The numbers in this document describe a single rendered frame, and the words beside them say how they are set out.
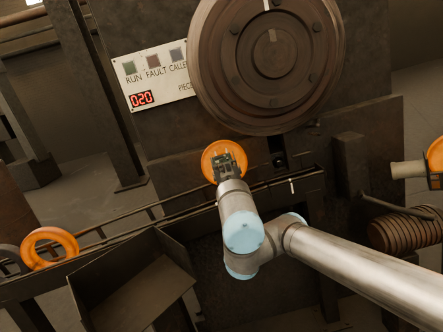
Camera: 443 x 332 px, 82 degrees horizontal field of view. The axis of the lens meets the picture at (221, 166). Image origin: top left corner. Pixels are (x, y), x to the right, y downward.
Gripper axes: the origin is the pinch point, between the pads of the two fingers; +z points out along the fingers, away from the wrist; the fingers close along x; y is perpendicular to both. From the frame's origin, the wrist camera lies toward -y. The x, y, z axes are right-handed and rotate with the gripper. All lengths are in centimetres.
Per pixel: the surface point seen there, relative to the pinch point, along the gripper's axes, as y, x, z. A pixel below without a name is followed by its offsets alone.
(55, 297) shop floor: -97, 137, 38
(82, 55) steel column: 17, 124, 265
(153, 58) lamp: 32.4, 12.6, 19.5
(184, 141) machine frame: 2.7, 12.0, 13.7
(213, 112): 15.9, -1.4, 1.6
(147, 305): -15.4, 29.8, -34.5
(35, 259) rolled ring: -16, 76, -5
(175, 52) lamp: 32.2, 5.2, 19.5
